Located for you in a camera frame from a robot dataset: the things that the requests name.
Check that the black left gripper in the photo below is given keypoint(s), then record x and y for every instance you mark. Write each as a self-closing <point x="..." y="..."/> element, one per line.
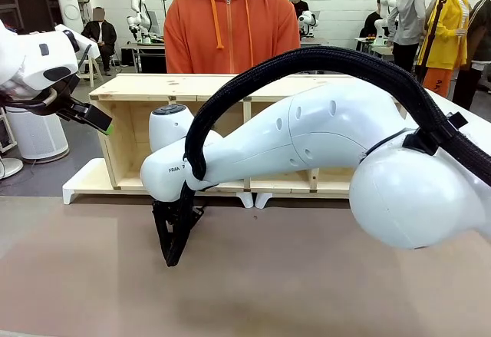
<point x="61" y="97"/>

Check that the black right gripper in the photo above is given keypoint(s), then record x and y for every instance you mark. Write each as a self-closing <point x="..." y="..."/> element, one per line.
<point x="195" y="213"/>

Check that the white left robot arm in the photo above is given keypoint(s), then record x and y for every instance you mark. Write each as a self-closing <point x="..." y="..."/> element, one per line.
<point x="30" y="60"/>

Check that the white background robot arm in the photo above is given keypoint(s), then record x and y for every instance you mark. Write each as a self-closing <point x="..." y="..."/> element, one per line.
<point x="138" y="18"/>
<point x="308" y="22"/>
<point x="383" y="22"/>

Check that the pine wood shelf unit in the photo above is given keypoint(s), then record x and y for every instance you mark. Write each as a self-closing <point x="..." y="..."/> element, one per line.
<point x="122" y="95"/>

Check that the white plastic shelf foot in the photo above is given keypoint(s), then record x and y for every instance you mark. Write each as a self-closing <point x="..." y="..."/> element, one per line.
<point x="245" y="200"/>
<point x="263" y="200"/>

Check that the white cylindrical air purifier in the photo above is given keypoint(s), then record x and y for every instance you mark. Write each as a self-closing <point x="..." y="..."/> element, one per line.
<point x="36" y="137"/>

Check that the person in black jacket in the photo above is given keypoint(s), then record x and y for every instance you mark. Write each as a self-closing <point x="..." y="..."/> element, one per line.
<point x="99" y="37"/>

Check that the white round fan base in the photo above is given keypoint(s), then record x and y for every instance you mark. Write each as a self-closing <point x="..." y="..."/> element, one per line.
<point x="9" y="168"/>

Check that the tall white standing air conditioner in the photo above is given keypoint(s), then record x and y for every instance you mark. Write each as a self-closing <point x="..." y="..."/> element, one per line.
<point x="69" y="3"/>

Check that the person in orange hoodie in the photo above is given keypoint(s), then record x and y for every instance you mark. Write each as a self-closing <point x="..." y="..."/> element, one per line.
<point x="230" y="34"/>

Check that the seated person in dark clothes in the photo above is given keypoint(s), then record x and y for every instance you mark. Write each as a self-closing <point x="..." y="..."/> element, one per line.
<point x="373" y="26"/>

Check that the mannequin in grey hoodie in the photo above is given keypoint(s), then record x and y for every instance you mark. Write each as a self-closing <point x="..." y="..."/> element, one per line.
<point x="408" y="18"/>

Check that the black tripod stand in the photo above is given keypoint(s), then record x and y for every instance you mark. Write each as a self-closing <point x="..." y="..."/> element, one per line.
<point x="431" y="37"/>

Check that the mannequin in yellow jacket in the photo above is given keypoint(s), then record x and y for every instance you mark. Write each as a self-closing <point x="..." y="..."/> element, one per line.
<point x="447" y="34"/>

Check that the figure in dark striped jacket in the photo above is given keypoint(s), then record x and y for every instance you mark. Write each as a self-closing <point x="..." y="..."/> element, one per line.
<point x="477" y="45"/>

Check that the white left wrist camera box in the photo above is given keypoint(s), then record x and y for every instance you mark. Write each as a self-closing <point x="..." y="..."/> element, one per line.
<point x="86" y="45"/>

